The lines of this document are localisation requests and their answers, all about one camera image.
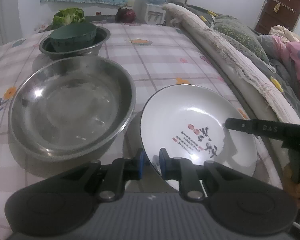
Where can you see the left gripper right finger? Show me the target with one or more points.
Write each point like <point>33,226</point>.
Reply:
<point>238,202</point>

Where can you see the small steel bowl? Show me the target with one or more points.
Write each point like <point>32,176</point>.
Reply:
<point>102,35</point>

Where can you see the person's right hand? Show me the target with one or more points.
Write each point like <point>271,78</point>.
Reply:
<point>289,186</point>

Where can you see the brown wooden door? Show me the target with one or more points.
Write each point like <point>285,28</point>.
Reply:
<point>278,12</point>

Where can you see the dark green ceramic bowl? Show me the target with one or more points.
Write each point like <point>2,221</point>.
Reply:
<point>79,34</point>

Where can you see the red cabbage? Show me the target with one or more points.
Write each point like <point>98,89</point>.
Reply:
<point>125,16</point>

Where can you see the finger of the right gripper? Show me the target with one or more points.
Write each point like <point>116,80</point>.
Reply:
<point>264,128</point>

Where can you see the green patterned pillow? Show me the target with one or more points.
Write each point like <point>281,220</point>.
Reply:
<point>233,28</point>

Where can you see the white water dispenser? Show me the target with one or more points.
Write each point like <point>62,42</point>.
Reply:
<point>154,14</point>

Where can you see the white decorated plate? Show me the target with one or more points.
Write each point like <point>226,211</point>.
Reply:
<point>189,122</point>

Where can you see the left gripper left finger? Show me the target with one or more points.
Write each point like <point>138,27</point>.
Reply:
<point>65,201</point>

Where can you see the large steel bowl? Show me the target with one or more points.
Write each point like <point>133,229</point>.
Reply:
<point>71,107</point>

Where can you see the rolled beige quilt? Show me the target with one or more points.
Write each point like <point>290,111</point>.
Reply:
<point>286,107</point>

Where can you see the green lettuce head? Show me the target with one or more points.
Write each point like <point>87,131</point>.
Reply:
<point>67,17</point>

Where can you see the pink blanket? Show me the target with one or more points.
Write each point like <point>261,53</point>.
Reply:
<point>288,44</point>

